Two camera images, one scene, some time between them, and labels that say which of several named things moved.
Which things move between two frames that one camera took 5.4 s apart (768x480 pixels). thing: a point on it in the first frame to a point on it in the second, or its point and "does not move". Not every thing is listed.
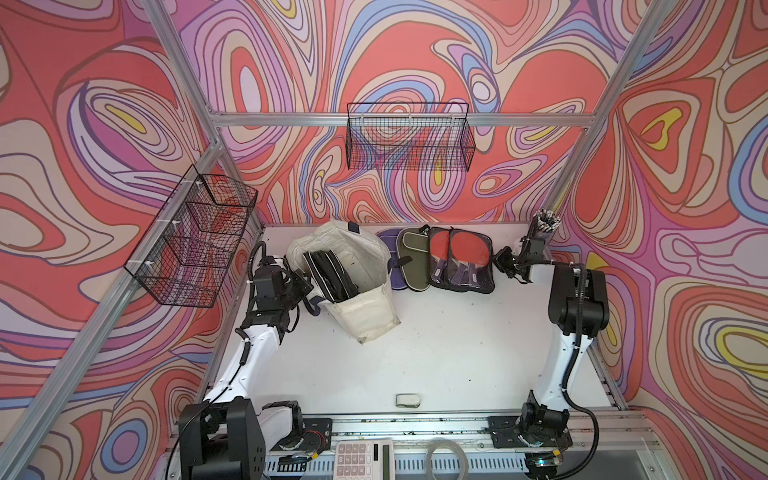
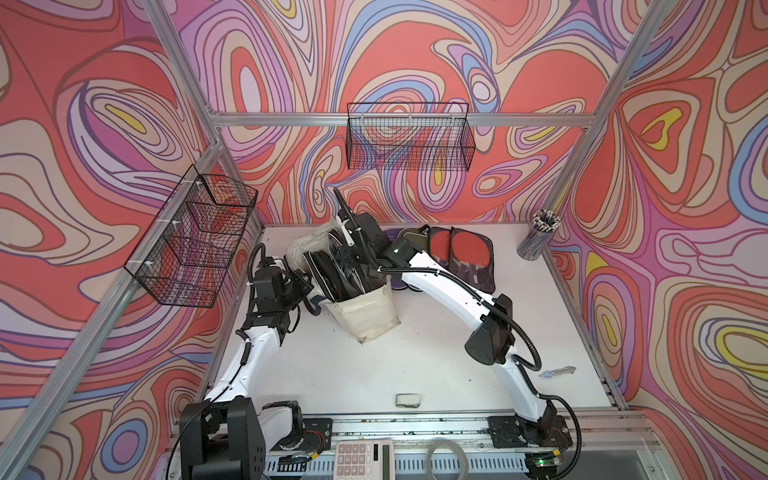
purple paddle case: (389, 238) does not move
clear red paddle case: (439, 245) does not move
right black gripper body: (508, 261) to (362, 254)
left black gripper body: (293, 292) does not move
